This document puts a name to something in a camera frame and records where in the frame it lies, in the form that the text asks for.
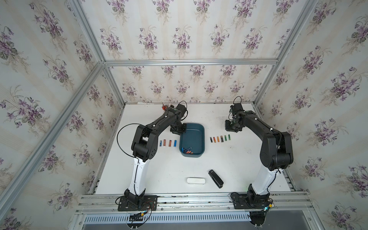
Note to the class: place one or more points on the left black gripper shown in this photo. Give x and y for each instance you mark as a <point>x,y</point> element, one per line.
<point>181,132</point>

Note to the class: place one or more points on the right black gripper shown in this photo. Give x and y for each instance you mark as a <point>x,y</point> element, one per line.
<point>227,128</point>

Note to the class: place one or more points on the teal plastic storage box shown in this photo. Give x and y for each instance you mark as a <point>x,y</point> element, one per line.
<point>192,142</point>

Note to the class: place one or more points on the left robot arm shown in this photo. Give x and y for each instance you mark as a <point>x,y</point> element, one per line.
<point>145,146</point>

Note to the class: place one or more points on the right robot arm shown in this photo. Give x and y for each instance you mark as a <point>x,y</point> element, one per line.
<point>276,152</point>

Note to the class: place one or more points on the white eraser case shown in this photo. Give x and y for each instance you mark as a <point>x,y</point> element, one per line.
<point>195,181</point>

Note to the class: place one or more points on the black stapler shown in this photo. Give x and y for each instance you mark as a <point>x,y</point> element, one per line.
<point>216,179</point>

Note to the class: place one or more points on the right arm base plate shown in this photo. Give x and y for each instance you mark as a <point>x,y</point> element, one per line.
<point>251,201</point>

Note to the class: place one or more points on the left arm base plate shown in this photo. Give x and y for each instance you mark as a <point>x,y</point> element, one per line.
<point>145,203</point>

